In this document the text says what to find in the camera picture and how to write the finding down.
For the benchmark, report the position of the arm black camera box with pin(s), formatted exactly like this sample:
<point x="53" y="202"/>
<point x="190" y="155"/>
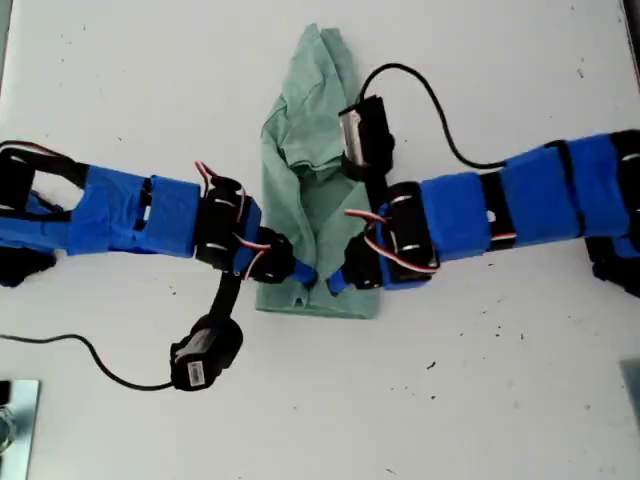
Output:
<point x="367" y="135"/>
<point x="205" y="355"/>

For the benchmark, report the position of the steel plate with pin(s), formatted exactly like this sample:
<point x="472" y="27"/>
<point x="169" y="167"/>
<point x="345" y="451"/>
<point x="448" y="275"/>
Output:
<point x="22" y="430"/>

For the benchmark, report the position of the green t-shirt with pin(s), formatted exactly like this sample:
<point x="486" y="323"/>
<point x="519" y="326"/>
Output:
<point x="300" y="150"/>

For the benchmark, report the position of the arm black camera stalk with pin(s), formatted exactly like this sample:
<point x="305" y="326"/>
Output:
<point x="377" y="185"/>
<point x="226" y="297"/>

